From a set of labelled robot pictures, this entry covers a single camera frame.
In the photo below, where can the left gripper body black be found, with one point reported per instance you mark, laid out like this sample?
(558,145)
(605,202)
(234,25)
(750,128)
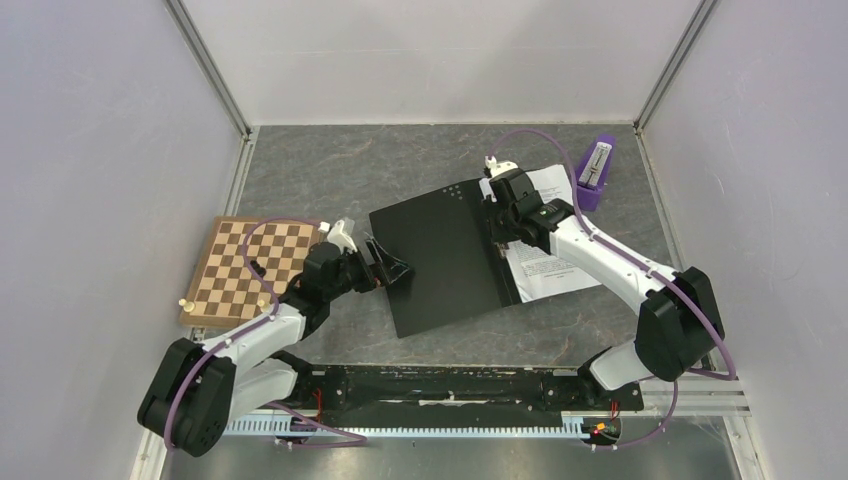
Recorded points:
(353,273)

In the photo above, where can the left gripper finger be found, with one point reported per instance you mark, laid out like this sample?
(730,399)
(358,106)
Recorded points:
(388,272)
(377,264)

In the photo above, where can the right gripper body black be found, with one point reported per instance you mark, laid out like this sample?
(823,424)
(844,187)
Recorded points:
(501,221)

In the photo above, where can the printed paper sheet top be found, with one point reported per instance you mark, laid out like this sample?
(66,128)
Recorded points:
(537,275)

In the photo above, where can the teal folder black inside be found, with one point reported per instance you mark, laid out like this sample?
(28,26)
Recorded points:
(456,272)

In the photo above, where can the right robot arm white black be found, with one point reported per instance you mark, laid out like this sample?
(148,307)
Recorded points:
(678,319)

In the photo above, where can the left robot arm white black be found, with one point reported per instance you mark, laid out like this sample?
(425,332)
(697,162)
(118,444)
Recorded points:
(200,387)

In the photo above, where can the purple metronome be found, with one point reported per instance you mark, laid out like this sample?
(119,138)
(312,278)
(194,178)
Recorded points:
(593,170)

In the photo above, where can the wooden chessboard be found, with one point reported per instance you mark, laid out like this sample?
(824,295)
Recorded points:
(223,289)

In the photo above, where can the white chess pawn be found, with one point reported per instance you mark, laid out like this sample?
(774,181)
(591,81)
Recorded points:
(186,305)

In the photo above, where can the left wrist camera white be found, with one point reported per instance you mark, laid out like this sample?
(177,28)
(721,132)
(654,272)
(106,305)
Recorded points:
(340,234)

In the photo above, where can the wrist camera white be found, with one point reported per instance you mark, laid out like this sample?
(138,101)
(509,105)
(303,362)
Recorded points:
(494,167)
(340,234)

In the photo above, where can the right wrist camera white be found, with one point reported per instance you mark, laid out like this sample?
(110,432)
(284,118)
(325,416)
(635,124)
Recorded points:
(494,167)

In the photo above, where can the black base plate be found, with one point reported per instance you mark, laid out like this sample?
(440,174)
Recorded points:
(385,396)

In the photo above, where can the aluminium frame rail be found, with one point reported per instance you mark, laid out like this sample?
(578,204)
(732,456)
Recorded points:
(692,395)

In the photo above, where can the white toothed cable duct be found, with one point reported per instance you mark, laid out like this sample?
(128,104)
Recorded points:
(266,423)

